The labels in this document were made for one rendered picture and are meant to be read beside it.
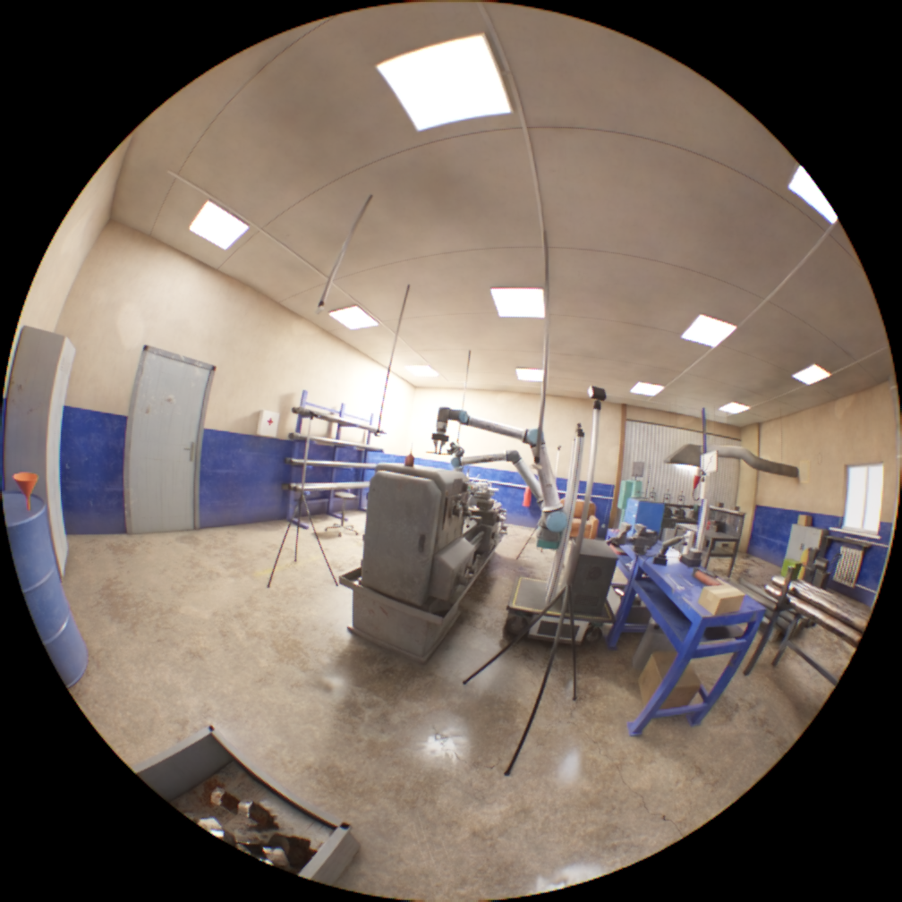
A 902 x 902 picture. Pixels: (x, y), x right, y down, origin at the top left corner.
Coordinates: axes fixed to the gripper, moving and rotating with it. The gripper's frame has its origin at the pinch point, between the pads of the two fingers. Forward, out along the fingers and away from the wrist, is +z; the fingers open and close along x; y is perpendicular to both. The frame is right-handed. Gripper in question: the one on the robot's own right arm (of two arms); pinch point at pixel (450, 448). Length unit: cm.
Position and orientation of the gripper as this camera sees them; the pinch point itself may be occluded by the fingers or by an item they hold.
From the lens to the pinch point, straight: 248.6
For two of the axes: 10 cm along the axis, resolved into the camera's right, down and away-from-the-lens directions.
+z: -3.3, -0.8, -9.4
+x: -8.0, 5.6, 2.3
